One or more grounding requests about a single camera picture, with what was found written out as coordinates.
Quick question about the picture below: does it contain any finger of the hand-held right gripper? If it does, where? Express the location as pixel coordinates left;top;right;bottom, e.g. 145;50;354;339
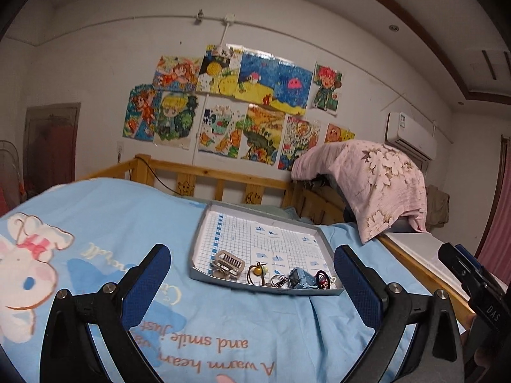
437;243;485;288

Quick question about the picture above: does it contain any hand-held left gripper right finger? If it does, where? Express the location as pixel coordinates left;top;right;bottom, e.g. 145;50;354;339
333;245;466;383

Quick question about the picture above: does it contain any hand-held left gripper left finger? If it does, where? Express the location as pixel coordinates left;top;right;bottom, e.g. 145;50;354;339
40;243;172;383

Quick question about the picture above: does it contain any grey cardboard tray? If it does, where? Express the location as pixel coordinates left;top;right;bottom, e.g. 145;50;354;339
188;201;346;297

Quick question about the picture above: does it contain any brown cord yellow bead necklace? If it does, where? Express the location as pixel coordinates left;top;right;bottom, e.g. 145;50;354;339
248;261;269;286

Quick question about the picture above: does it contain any white panel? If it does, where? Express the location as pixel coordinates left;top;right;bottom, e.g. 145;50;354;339
389;231;472;300

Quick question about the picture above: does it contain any beige hanging garment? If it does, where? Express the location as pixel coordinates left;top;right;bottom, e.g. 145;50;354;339
425;184;451;228

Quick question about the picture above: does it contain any pink curtain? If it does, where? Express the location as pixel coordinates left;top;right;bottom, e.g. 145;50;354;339
475;136;511;276

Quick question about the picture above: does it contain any blue printed bedsheet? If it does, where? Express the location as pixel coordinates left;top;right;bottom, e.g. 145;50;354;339
0;177;468;383

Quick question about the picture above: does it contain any beige hair claw clip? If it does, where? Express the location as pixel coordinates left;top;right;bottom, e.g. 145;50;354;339
210;250;245;279

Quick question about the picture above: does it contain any pink floral blanket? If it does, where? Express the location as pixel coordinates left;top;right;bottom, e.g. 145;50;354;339
291;139;428;245

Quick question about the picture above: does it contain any white air conditioner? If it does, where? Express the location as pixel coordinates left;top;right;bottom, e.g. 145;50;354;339
384;112;438;161

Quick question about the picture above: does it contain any brown door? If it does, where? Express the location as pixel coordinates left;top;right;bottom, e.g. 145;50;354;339
23;102;81;200

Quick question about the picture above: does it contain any standing fan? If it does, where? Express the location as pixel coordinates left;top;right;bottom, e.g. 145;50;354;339
0;140;25;208

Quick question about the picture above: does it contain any ceiling air vent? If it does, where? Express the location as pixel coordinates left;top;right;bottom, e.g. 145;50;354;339
481;50;511;80

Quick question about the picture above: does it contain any wooden bed frame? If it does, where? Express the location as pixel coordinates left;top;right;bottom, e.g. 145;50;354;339
76;154;477;328

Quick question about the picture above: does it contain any group of colourful wall drawings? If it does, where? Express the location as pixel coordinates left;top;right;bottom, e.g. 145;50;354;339
122;44;356;171

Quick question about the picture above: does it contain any white wall cable conduit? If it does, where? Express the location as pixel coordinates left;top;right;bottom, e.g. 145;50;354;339
192;8;454;144

